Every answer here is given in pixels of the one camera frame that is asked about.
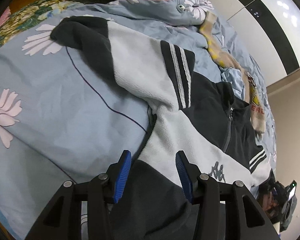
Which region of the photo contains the black and grey fleece jacket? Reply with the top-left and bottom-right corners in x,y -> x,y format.
51,16 -> 270,239

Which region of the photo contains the blue floral duvet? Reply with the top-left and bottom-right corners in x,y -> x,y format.
0,0 -> 274,239

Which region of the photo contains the beige cartoon print garment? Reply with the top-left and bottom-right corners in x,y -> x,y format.
199,10 -> 267,135

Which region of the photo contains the white wardrobe with black stripe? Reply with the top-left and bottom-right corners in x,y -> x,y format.
209,0 -> 300,86

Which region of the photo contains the dark floral blanket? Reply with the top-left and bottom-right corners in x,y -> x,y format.
0,0 -> 115,47

